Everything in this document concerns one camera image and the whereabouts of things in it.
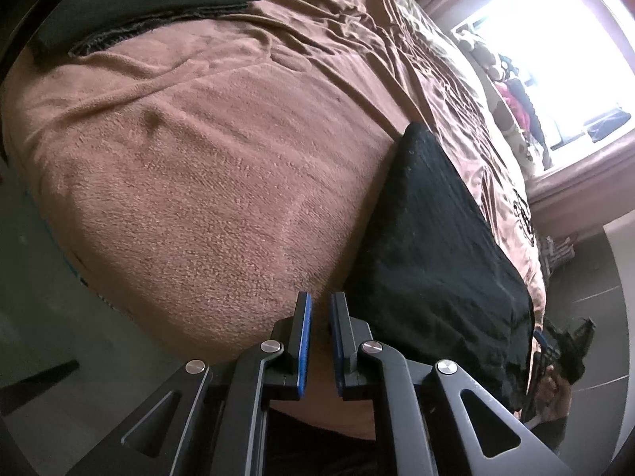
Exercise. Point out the black pants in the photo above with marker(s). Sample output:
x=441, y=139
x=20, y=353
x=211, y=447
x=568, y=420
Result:
x=430, y=280

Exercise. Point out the cow print pillow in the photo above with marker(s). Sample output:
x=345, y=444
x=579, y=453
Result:
x=509, y=116

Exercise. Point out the person's right hand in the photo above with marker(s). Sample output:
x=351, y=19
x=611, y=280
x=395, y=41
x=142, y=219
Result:
x=553, y=396

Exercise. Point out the brown bed blanket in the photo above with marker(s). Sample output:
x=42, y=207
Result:
x=202, y=174

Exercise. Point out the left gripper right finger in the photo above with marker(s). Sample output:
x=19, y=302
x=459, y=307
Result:
x=431, y=419

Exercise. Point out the clothes pile by window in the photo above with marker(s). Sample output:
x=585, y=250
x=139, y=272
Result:
x=513, y=90

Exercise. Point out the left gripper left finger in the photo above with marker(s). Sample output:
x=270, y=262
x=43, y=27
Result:
x=210, y=419

